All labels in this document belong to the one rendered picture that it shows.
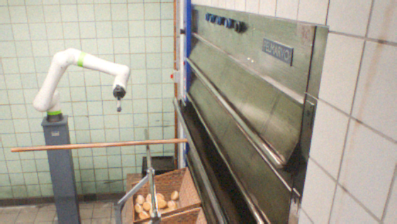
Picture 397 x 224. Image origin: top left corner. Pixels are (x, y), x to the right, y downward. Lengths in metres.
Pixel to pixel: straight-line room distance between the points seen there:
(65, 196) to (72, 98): 1.00
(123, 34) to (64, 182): 1.49
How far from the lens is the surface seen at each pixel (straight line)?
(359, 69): 0.80
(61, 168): 3.25
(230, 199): 1.48
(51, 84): 2.85
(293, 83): 1.10
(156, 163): 3.18
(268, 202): 1.27
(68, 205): 3.43
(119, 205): 2.30
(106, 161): 3.96
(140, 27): 3.58
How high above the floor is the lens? 2.18
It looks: 24 degrees down
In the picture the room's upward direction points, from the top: 1 degrees counter-clockwise
